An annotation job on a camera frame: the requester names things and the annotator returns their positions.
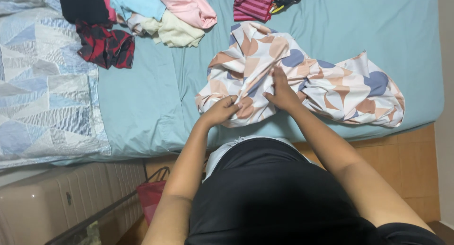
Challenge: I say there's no person's left hand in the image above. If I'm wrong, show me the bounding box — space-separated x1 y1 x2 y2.
200 95 244 128

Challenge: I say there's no person's right hand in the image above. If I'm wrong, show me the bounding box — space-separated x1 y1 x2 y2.
263 66 303 111

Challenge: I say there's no geometric patterned pastel fabric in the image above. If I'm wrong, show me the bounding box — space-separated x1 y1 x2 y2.
195 21 406 129

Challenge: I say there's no cream garment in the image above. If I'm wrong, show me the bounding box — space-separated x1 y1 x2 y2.
127 9 205 48

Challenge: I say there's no red striped garment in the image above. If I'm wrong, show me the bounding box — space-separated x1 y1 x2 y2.
233 0 274 23

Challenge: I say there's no pink garment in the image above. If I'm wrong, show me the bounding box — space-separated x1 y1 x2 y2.
155 0 218 30

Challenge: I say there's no person's black shirt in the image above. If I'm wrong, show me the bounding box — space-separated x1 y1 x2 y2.
184 138 445 245

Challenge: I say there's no light blue garment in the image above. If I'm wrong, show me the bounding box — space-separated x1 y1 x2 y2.
109 0 167 22

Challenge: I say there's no red and black patterned garment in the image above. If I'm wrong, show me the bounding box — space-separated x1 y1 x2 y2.
75 19 135 70

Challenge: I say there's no teal bed sheet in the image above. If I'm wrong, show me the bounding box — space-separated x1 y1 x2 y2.
53 0 445 166

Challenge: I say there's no magenta garment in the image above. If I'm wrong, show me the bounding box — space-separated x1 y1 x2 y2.
100 0 118 22

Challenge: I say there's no black folded garment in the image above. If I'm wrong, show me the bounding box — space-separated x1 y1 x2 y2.
56 0 110 25

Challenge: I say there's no blue triangle patterned blanket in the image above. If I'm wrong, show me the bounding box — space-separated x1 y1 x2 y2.
0 0 112 169

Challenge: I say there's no beige ribbed suitcase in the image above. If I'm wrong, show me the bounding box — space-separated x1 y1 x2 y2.
0 161 147 245

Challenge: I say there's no red bag with black handles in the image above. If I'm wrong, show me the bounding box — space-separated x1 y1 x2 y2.
136 166 171 226

